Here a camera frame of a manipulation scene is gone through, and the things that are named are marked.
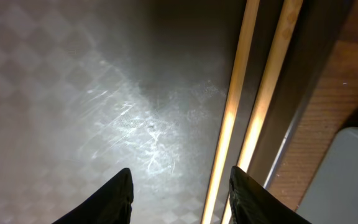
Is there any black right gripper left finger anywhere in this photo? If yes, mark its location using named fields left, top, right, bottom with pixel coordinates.
left=53, top=168, right=134, bottom=224

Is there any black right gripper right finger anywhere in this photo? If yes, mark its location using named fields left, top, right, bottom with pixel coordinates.
left=229, top=166, right=310, bottom=224

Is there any wooden chopstick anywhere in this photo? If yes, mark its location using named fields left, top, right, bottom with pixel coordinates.
left=221, top=0, right=304, bottom=224
left=201, top=0, right=260, bottom=224

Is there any grey dishwasher rack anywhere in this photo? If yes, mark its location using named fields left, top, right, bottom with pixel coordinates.
left=296, top=127, right=358, bottom=224

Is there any dark brown serving tray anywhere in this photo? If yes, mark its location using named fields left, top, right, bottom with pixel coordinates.
left=0, top=1, right=352, bottom=223

